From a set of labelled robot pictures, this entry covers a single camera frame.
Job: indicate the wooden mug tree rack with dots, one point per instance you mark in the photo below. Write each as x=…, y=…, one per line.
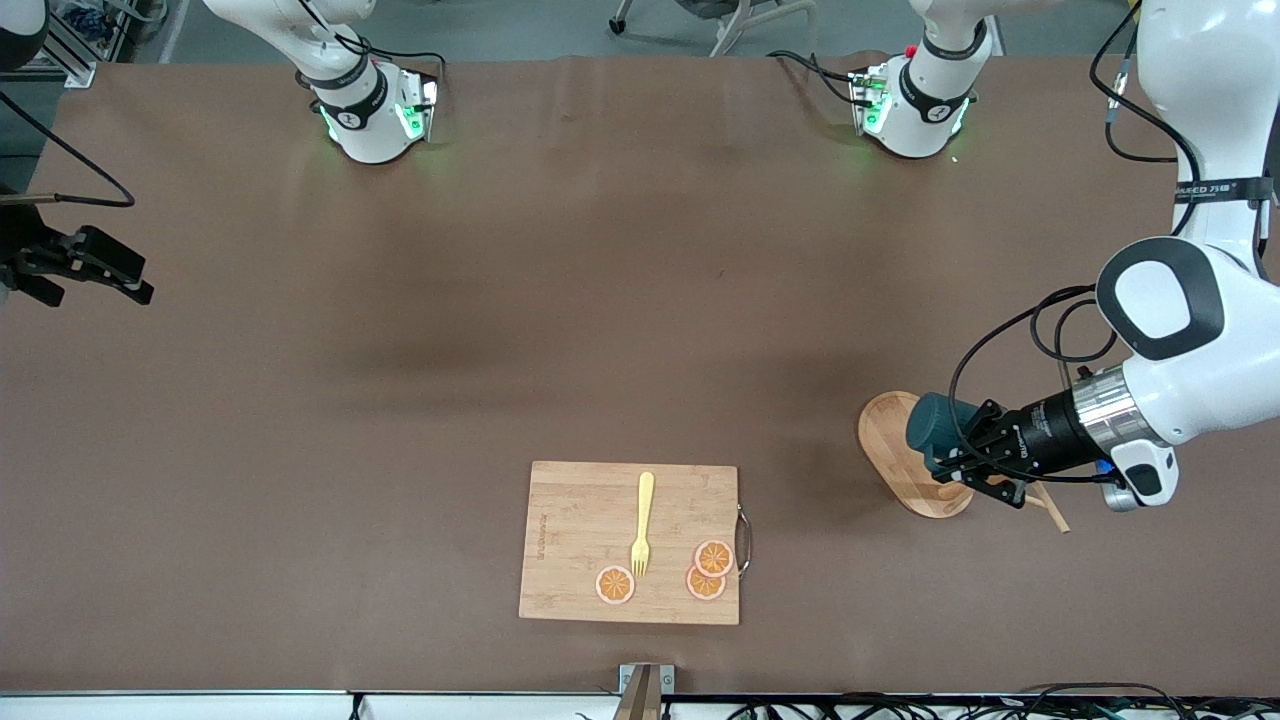
x=885, y=450

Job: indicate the metal bracket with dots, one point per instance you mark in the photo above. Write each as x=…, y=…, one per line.
x=645, y=690

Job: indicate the office chair base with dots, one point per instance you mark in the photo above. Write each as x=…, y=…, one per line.
x=728, y=35

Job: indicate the orange slice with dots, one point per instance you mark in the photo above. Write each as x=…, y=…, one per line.
x=703, y=588
x=615, y=585
x=714, y=558

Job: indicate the yellow fork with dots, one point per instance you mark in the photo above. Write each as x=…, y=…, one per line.
x=645, y=500

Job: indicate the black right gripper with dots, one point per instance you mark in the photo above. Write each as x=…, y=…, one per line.
x=22, y=238

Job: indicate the aluminium frame profile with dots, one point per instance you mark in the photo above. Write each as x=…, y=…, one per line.
x=75, y=72

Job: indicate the bamboo cutting board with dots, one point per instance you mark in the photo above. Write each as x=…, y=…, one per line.
x=580, y=540

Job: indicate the white table edge rail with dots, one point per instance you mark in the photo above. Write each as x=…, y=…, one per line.
x=200, y=708

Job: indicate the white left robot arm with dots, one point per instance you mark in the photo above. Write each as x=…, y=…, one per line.
x=1200, y=380

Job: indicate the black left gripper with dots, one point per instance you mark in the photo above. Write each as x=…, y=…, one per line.
x=1040, y=432

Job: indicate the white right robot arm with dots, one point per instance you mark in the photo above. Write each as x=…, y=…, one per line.
x=375, y=145

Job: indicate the teal mug yellow inside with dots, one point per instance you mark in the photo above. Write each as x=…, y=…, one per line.
x=935, y=425

